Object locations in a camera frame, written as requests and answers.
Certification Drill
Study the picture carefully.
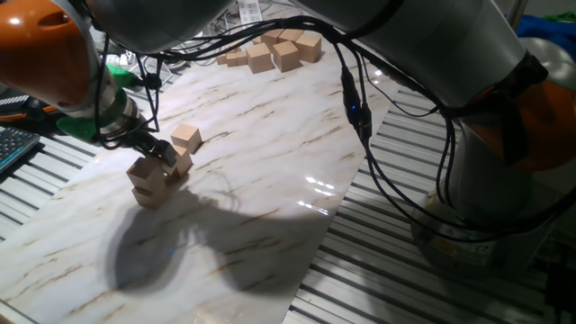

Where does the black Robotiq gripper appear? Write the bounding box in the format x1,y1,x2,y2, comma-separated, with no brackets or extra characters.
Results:
121,128,178,169

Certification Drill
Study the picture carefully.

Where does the white marble pattern sheet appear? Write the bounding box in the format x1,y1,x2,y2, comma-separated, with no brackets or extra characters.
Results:
0,8,422,324

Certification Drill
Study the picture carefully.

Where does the black computer keyboard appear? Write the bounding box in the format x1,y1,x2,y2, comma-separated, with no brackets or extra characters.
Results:
0,127,42,176

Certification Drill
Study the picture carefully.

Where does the large light wooden cube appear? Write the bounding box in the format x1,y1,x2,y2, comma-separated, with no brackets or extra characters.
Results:
271,40,302,74
294,32,323,65
259,27,286,50
277,28,305,45
247,42,276,76

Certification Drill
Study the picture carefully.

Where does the orange black teach pendant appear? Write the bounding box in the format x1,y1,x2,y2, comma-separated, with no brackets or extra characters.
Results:
0,92,59,123

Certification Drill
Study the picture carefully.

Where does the white power strip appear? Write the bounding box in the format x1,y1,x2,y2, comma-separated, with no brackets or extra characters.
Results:
237,0,265,24

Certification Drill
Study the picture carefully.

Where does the low aluminium strut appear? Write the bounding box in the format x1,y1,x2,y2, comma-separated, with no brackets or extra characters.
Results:
507,0,531,20

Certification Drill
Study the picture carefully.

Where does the blue fabric bag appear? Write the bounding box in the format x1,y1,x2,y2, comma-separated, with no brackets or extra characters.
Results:
516,13,576,50

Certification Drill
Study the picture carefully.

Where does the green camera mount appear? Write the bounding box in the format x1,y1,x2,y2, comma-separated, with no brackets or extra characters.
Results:
56,62,143,143

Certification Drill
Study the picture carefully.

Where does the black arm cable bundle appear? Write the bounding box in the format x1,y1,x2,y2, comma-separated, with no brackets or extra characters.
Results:
92,15,576,247

